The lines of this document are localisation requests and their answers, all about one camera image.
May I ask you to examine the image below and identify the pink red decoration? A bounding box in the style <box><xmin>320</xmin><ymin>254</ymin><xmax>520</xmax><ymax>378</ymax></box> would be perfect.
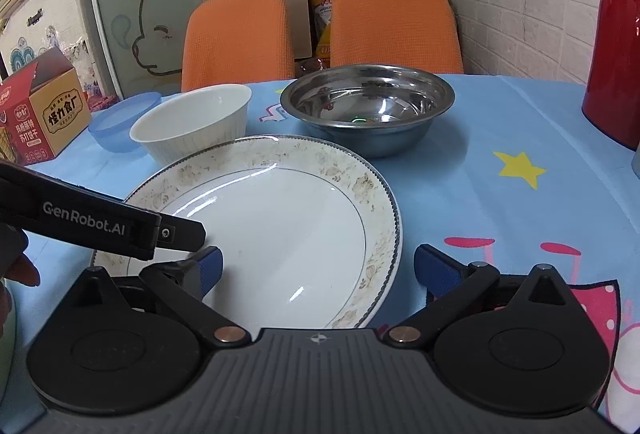
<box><xmin>82</xmin><ymin>78</ymin><xmax>119</xmax><ymax>113</ymax></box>

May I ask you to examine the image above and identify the brown cardboard box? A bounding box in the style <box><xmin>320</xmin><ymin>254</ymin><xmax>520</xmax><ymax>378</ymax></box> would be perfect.
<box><xmin>200</xmin><ymin>0</ymin><xmax>313</xmax><ymax>59</ymax></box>

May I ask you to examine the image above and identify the blue cartoon pig tablecloth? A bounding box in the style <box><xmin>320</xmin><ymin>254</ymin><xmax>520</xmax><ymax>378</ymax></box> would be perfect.
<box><xmin>0</xmin><ymin>74</ymin><xmax>640</xmax><ymax>415</ymax></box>

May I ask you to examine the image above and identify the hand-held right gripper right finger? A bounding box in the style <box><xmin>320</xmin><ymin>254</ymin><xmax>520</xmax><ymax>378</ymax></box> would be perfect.
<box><xmin>382</xmin><ymin>243</ymin><xmax>573</xmax><ymax>350</ymax></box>

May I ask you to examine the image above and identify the yellow plastic bag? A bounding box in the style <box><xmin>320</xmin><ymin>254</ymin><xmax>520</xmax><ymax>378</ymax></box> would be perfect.
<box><xmin>306</xmin><ymin>0</ymin><xmax>356</xmax><ymax>62</ymax></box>

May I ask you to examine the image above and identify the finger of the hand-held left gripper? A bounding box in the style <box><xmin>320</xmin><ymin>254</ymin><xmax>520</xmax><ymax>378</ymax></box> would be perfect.
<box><xmin>154</xmin><ymin>212</ymin><xmax>207</xmax><ymax>251</ymax></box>

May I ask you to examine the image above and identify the person's left hand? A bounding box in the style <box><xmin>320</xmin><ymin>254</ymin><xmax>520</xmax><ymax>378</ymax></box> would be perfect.
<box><xmin>0</xmin><ymin>224</ymin><xmax>41</xmax><ymax>340</ymax></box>

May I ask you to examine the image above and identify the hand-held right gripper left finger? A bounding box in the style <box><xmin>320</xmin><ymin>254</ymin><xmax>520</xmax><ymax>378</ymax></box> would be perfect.
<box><xmin>65</xmin><ymin>245</ymin><xmax>253</xmax><ymax>350</ymax></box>

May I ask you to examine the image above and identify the blue plastic bowl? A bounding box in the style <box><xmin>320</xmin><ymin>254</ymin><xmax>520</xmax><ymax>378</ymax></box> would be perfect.
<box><xmin>88</xmin><ymin>92</ymin><xmax>162</xmax><ymax>153</ymax></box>

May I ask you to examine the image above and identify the stainless steel bowl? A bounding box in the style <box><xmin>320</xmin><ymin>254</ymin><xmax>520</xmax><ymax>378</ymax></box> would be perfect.
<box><xmin>280</xmin><ymin>64</ymin><xmax>455</xmax><ymax>159</ymax></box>

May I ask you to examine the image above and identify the red thermos jug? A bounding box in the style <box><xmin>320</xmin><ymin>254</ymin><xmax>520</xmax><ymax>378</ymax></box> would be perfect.
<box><xmin>581</xmin><ymin>0</ymin><xmax>640</xmax><ymax>152</ymax></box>

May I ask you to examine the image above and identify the orange chair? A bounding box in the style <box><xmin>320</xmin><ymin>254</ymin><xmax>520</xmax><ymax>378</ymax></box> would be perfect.
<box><xmin>330</xmin><ymin>0</ymin><xmax>465</xmax><ymax>74</ymax></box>
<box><xmin>181</xmin><ymin>0</ymin><xmax>296</xmax><ymax>92</ymax></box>

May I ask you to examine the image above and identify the red cracker box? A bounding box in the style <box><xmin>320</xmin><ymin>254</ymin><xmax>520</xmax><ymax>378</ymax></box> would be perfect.
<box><xmin>0</xmin><ymin>46</ymin><xmax>93</xmax><ymax>165</ymax></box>

